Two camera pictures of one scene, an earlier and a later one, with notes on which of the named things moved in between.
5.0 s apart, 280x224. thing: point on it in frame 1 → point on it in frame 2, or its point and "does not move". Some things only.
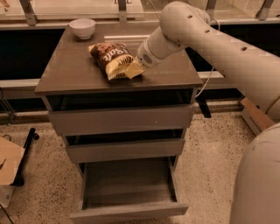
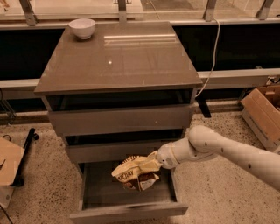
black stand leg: [19, 180] does not move
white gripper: [146, 57] → [165, 157]
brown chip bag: [113, 58] → [134, 177]
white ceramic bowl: [82, 27] does not move
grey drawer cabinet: [123, 135] does not move
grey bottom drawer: [127, 188] does not move
